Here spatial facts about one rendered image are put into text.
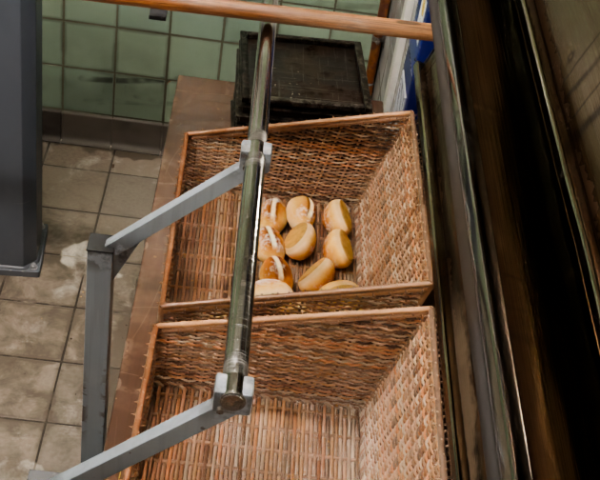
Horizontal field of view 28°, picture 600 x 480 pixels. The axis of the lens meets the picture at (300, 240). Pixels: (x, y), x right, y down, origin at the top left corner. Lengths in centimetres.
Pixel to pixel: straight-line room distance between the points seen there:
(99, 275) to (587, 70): 87
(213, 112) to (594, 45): 160
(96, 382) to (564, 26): 102
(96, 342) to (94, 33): 168
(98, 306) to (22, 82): 106
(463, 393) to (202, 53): 199
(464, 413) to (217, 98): 142
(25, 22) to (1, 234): 63
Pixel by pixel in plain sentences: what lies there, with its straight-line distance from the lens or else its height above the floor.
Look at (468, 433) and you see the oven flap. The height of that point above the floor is 95.
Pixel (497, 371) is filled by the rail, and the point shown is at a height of 144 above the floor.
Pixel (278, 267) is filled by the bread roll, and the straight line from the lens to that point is 236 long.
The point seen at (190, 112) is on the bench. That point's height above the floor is 58.
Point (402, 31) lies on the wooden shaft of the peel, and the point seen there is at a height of 120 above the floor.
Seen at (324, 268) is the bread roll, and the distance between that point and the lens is 237.
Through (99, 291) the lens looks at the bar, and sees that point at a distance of 194.
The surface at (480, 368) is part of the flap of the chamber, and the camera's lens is 112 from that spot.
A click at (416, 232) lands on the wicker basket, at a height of 82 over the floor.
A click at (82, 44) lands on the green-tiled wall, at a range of 358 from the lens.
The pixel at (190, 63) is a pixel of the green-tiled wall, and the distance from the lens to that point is 356.
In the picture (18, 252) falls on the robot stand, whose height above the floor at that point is 7.
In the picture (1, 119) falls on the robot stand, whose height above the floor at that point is 49.
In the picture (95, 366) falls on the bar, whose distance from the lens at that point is 206.
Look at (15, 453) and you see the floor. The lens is 284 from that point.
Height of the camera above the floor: 217
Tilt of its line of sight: 39 degrees down
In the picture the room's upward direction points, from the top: 10 degrees clockwise
